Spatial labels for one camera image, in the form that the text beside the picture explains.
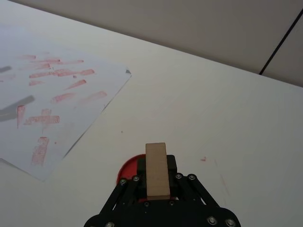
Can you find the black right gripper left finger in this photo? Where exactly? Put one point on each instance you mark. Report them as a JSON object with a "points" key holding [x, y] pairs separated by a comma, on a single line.
{"points": [[141, 175]]}

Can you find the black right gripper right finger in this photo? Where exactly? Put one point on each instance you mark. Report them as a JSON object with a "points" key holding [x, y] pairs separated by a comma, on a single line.
{"points": [[172, 170]]}

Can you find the light wooden block stamp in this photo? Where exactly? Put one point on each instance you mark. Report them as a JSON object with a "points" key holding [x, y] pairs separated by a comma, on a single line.
{"points": [[157, 170]]}

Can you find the round red ink pad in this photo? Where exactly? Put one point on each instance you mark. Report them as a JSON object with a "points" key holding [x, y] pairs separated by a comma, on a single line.
{"points": [[126, 170]]}

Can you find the white sheet with red stamps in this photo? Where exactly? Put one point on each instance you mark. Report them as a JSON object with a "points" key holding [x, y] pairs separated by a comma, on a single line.
{"points": [[71, 113]]}

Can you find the thin black wall strip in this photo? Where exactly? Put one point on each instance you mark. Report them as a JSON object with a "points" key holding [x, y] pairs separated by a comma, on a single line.
{"points": [[281, 42]]}

